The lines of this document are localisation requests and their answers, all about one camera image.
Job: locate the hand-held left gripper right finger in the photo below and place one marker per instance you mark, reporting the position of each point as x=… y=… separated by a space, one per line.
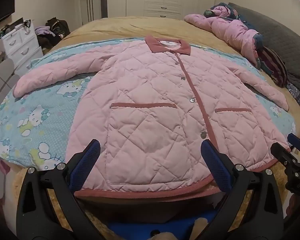
x=212 y=160

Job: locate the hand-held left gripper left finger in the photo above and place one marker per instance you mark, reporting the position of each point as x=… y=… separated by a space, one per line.
x=90 y=158

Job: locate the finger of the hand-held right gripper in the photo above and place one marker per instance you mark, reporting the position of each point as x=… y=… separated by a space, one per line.
x=281 y=152
x=298 y=142

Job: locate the pink quilted jacket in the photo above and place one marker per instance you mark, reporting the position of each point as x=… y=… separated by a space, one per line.
x=150 y=105

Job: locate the purple clothes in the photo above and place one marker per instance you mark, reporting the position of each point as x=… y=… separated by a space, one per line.
x=43 y=31

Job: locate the blue cartoon cat blanket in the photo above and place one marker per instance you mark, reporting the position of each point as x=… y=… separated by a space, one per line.
x=40 y=100

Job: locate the tan fluffy cloth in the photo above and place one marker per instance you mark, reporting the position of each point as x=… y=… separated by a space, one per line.
x=15 y=182

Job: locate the dark striped cloth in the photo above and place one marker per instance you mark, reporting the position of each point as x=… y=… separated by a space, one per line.
x=273 y=65

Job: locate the grey padded headboard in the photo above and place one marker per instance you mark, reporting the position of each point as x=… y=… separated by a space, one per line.
x=280 y=27

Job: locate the pink quilted garment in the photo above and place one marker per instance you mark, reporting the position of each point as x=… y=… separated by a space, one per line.
x=230 y=30

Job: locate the white drawer chest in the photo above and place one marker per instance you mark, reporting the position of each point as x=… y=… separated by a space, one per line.
x=20 y=45

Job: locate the black bag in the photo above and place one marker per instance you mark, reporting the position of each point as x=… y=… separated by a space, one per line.
x=57 y=26

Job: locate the bed with tan cover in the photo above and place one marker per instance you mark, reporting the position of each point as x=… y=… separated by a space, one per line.
x=145 y=26

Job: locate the dark blue floral cloth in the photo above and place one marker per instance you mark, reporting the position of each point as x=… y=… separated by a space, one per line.
x=233 y=11

